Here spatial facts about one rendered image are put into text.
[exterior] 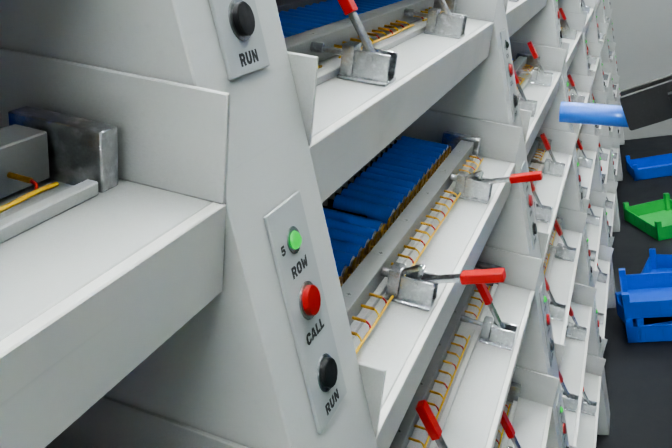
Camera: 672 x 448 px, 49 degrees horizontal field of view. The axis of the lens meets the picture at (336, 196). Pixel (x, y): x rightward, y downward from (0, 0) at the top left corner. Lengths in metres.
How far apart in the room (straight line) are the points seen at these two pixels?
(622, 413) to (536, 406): 0.98
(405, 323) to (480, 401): 0.26
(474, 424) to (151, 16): 0.59
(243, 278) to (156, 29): 0.12
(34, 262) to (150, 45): 0.11
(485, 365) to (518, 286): 0.22
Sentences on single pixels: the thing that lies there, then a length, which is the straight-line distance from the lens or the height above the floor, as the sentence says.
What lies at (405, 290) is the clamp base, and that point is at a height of 0.95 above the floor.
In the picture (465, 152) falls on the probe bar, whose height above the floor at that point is 0.97.
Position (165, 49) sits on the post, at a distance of 0.32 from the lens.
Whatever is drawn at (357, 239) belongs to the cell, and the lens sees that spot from 0.68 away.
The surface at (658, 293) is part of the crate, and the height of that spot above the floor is 0.08.
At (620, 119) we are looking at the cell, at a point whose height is 1.04.
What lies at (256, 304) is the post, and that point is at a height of 1.06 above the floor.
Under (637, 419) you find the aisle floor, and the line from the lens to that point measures 2.11.
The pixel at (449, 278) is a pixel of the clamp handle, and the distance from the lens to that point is 0.61.
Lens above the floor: 1.19
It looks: 15 degrees down
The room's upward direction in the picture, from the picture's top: 13 degrees counter-clockwise
